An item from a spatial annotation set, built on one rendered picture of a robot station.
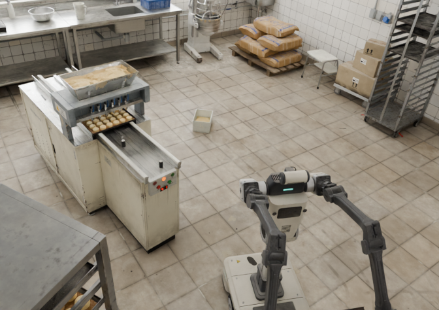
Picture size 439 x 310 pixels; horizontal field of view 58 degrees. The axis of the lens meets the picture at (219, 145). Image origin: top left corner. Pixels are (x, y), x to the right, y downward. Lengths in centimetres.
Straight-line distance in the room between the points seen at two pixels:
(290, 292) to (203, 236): 100
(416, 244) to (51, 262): 347
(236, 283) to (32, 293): 206
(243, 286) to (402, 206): 211
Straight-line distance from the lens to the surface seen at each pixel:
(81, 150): 340
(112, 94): 332
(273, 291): 194
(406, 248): 409
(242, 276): 310
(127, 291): 335
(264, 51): 648
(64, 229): 131
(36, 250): 128
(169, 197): 320
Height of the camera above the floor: 275
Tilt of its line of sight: 36 degrees down
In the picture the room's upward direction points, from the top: 4 degrees clockwise
